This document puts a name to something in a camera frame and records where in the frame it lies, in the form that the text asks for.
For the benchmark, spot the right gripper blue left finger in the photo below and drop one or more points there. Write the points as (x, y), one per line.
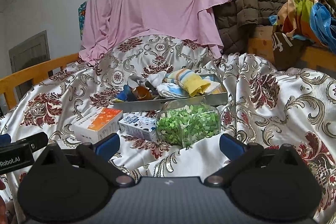
(107, 147)

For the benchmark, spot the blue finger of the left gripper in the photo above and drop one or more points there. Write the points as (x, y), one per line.
(5, 139)

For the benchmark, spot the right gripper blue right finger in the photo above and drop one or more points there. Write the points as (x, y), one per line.
(231, 147)

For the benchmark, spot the orange fabric band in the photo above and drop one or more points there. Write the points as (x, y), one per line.
(142, 93)

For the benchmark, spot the striped yellow cuff sock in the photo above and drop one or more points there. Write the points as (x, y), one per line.
(188, 80)

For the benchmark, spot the white blue patterned sock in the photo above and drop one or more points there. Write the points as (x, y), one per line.
(171, 90)

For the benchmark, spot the white fluffy sock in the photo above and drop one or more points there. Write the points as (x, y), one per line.
(213, 88)

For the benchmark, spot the grey sock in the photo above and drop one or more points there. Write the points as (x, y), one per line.
(134, 81)

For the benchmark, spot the white satin cloth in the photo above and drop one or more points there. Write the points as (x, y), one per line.
(157, 78)

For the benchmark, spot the person left hand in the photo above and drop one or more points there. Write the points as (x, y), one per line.
(3, 215)

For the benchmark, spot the white orange medicine box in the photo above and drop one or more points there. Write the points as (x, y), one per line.
(97, 125)

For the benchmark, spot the blue white small box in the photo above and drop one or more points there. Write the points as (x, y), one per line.
(139, 126)

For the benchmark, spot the floral satin bedspread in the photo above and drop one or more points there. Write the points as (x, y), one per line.
(263, 106)

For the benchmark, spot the clear box of green bits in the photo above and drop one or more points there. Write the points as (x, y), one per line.
(183, 122)

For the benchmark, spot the grey tray with cartoon picture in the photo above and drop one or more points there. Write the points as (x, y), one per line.
(160, 103)

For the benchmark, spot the grey door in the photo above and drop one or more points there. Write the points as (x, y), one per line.
(32, 51)

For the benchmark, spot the brown bag with white letters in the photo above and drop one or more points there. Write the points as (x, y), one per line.
(286, 51)

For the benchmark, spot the brown quilted jacket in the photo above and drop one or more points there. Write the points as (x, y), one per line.
(236, 19)

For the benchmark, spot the colourful clothes pile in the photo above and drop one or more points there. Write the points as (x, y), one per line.
(312, 20)

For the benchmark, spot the wooden bed rail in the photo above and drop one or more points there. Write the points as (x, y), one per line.
(36, 73)

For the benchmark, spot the wooden bed frame right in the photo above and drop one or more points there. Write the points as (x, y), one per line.
(260, 43)

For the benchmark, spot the colourful wall poster left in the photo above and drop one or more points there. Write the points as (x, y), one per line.
(81, 17)

